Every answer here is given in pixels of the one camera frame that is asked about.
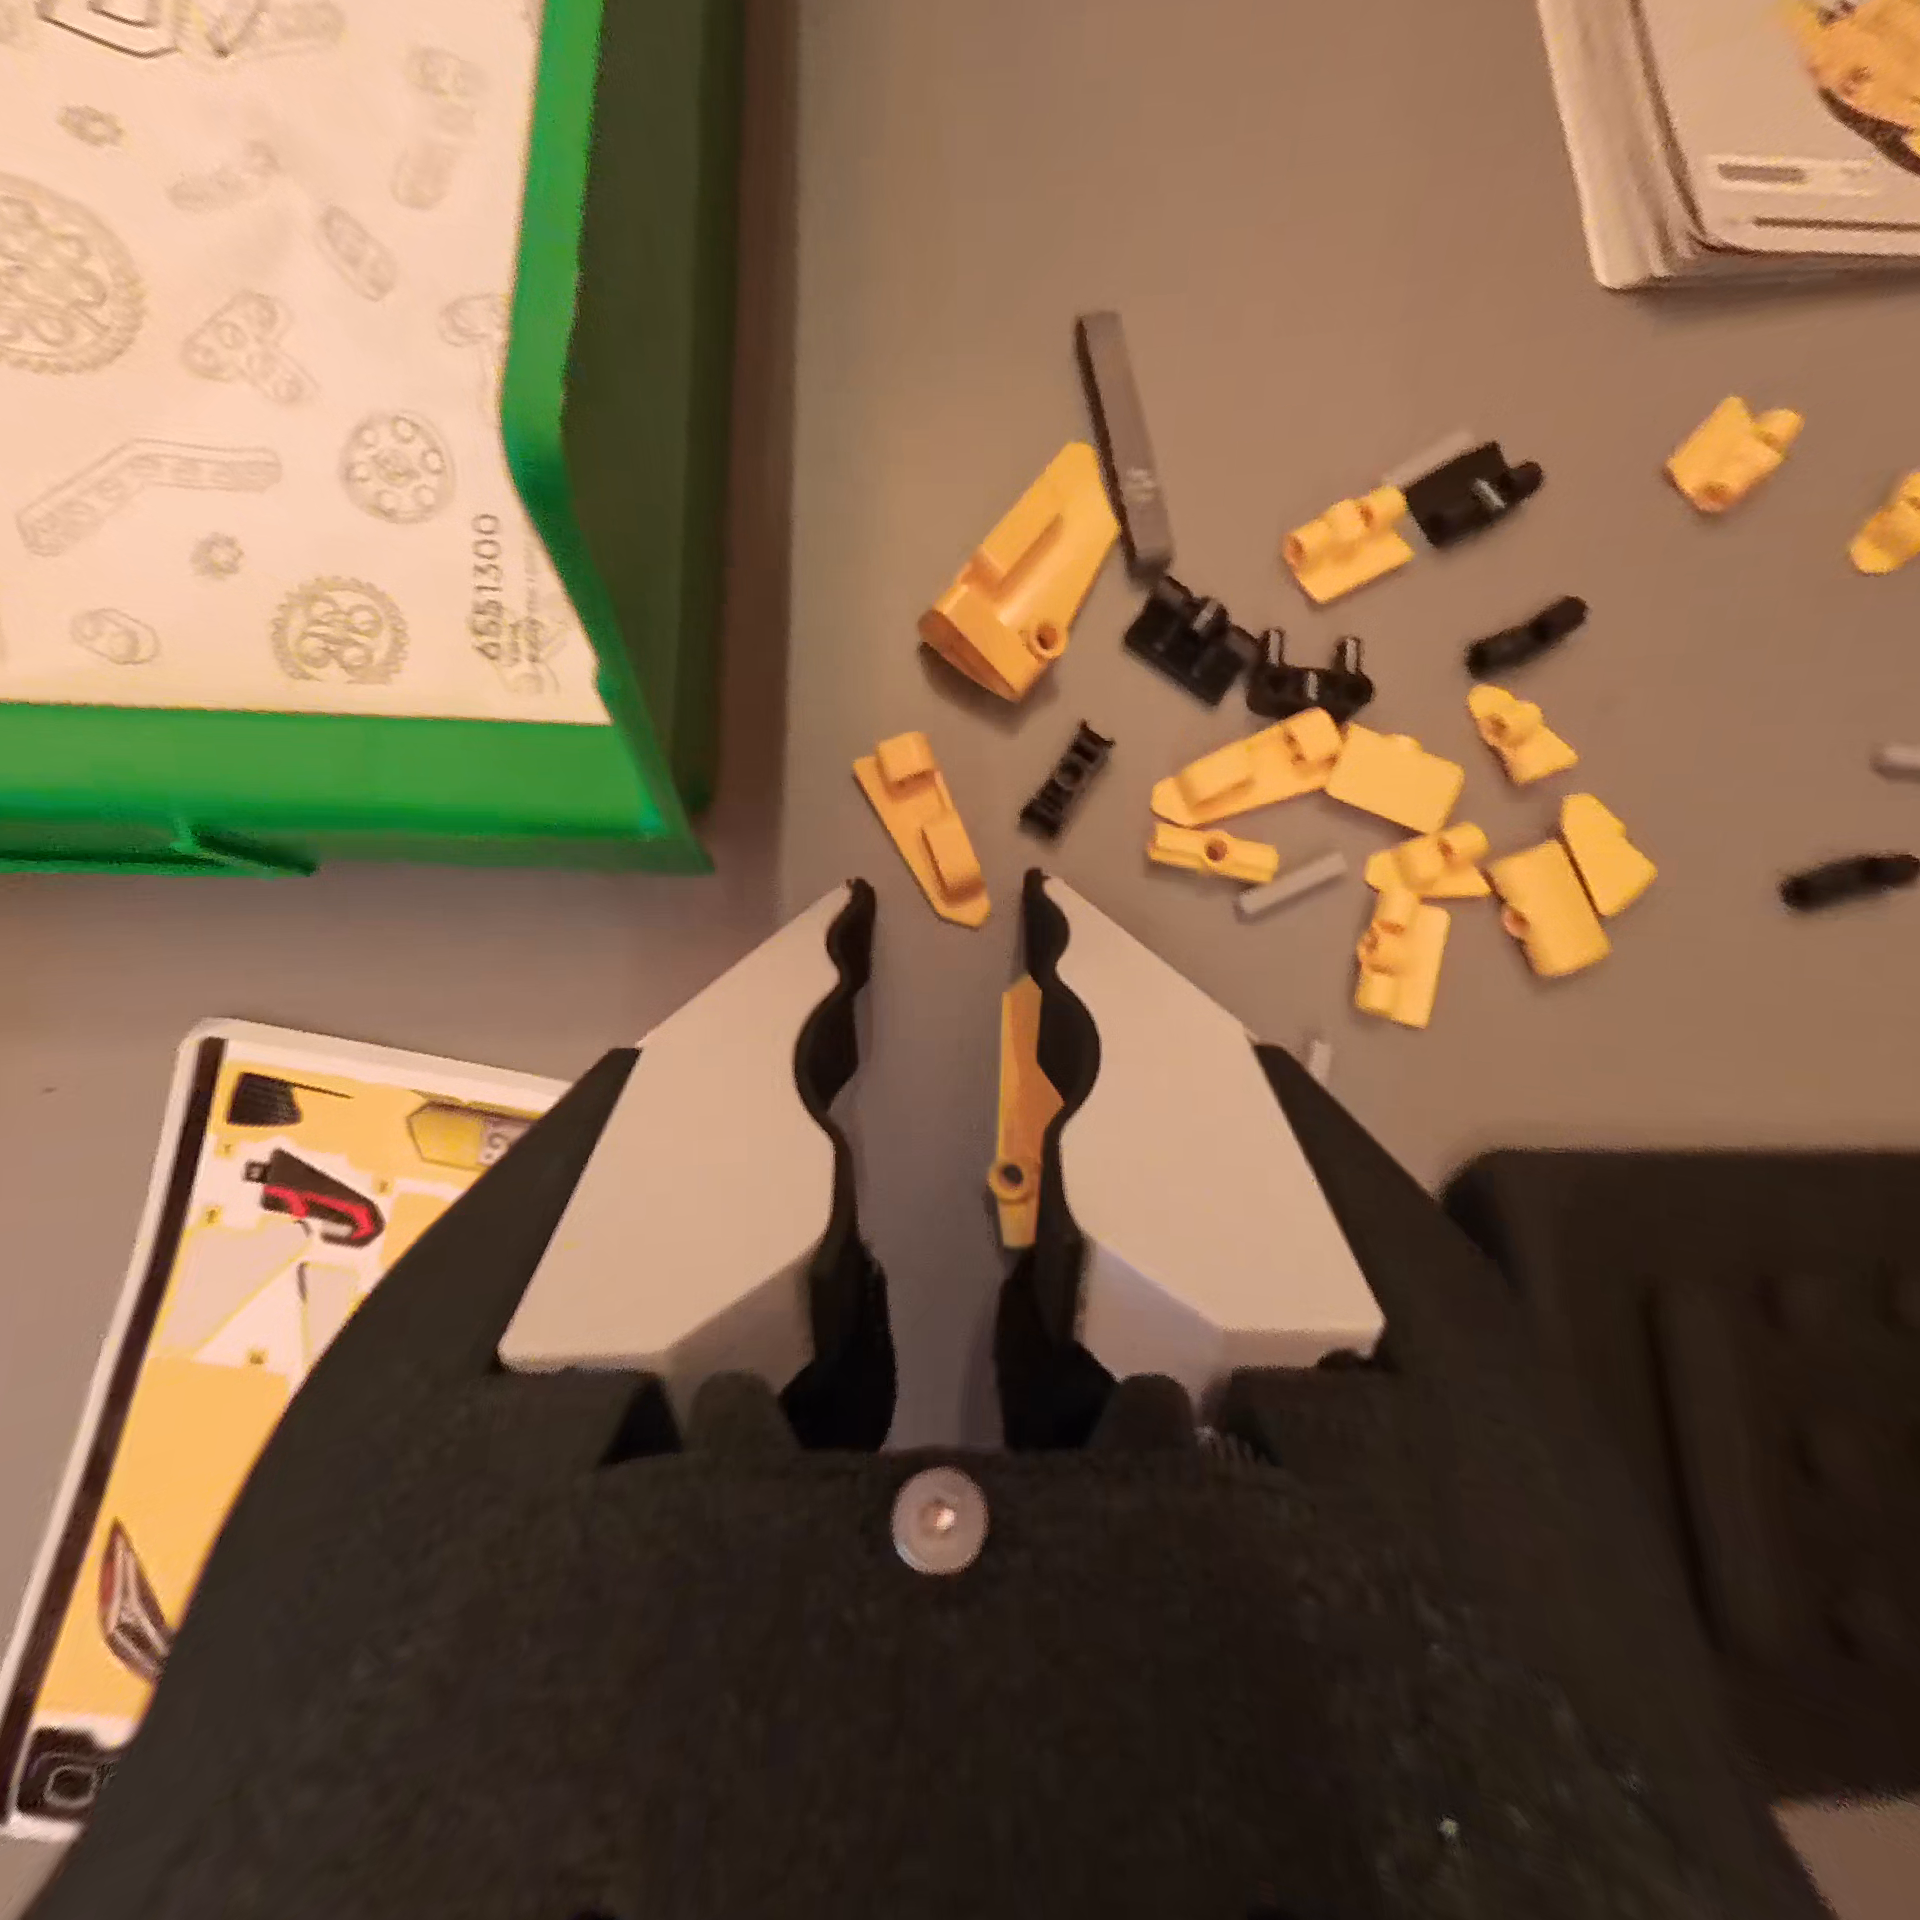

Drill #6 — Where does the black dotted rubber mat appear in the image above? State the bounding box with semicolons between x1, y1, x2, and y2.
1441;1148;1920;1803

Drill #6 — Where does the instruction booklet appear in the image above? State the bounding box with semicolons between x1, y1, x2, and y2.
1533;0;1920;290

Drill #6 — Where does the green plastic bin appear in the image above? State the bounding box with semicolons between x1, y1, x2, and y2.
0;0;744;875

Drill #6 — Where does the yellow pointed panel brick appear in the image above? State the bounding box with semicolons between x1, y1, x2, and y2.
986;974;1072;1254

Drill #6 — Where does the white brick-print paper sheet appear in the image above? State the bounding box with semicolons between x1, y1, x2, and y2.
0;0;615;730

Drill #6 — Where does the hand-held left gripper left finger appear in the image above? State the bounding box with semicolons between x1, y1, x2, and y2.
498;879;882;1411

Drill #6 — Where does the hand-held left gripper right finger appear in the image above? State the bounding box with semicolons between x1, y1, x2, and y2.
1020;868;1389;1379

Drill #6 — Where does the yellow sticker sheet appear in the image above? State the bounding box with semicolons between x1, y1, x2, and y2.
0;1020;579;1839

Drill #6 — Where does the pile of small yellow bricks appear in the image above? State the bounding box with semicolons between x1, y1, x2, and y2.
852;391;1920;1040

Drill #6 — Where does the black brick axle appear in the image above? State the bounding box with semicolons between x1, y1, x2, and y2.
1074;309;1180;574

